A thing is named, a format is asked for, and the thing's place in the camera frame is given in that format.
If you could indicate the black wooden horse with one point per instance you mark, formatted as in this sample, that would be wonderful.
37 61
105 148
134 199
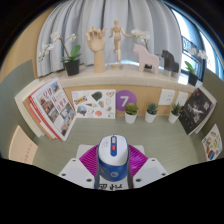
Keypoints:
170 61

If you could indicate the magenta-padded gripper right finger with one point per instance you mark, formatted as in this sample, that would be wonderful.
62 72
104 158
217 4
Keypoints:
150 170

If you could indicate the white sticker sheet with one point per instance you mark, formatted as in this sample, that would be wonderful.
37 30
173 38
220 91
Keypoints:
95 104

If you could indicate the wooden artist mannequin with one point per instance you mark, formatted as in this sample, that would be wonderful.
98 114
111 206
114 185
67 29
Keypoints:
117 36

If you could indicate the purple round number sign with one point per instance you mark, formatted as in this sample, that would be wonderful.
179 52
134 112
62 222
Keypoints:
126 100

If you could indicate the pink wooden horse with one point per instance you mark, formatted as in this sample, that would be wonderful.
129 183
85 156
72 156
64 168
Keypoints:
146 59

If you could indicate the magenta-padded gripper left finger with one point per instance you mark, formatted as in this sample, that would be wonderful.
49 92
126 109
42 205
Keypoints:
76 171

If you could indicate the wooden hand model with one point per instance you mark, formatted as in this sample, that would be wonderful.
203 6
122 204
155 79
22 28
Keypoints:
97 43

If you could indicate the grey curtain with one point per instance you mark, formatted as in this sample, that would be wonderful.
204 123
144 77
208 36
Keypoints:
83 16

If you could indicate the dark-framed window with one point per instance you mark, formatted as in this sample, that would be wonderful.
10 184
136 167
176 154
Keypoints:
200 36

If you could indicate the beige paperback book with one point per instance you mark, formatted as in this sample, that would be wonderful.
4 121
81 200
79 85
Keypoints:
22 146

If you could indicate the blue and white computer mouse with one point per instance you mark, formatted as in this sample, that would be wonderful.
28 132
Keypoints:
112 165

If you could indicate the black-cover book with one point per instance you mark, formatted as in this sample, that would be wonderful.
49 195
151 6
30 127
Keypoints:
195 111

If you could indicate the green desk partition panel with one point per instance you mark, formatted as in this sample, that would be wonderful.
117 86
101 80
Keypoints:
216 90
10 93

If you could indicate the thick white book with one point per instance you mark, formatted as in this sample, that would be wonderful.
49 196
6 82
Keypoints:
23 95

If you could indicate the white wall socket plate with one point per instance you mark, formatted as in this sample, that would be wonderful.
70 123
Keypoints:
181 98
166 97

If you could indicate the white orchid in black pot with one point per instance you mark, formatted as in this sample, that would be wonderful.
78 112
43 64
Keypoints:
192 79

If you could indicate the photo-cover book with white spine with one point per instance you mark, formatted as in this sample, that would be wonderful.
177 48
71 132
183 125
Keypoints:
55 106

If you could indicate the white orchid behind horse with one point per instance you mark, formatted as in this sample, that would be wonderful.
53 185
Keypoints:
141 34

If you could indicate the red-spined book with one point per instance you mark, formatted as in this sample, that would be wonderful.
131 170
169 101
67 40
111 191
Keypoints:
33 105

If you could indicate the colourful illustrated book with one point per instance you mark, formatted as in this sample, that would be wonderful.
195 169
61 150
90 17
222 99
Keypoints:
212 143

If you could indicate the small potted succulent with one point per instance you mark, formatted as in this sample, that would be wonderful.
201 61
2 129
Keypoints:
130 117
150 116
173 117

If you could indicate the wooden back ledge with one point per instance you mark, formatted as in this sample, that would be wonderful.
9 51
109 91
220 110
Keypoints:
146 95

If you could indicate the white orchid with broad leaves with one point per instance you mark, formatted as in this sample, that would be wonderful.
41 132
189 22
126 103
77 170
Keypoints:
72 66

